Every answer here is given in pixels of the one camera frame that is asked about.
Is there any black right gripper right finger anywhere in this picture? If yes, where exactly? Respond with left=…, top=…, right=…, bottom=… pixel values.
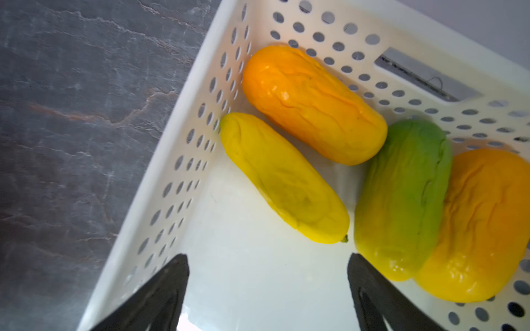
left=347, top=253, right=443, bottom=330

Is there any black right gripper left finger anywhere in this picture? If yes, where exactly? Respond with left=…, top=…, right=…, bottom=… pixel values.
left=92, top=254, right=190, bottom=331

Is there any yellow green mango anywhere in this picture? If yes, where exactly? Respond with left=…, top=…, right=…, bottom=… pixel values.
left=354, top=119, right=453, bottom=281

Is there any small yellow mango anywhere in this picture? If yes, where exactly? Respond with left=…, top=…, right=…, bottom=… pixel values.
left=219, top=113, right=350, bottom=244

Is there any yellow orange long mango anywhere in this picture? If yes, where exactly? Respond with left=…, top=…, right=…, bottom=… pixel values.
left=414, top=149, right=529, bottom=303

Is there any orange wrinkled small mango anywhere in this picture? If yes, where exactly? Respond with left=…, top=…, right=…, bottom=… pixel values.
left=242, top=45, right=388, bottom=166

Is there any white perforated plastic basket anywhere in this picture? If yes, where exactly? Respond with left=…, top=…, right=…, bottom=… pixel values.
left=79, top=1, right=529, bottom=330

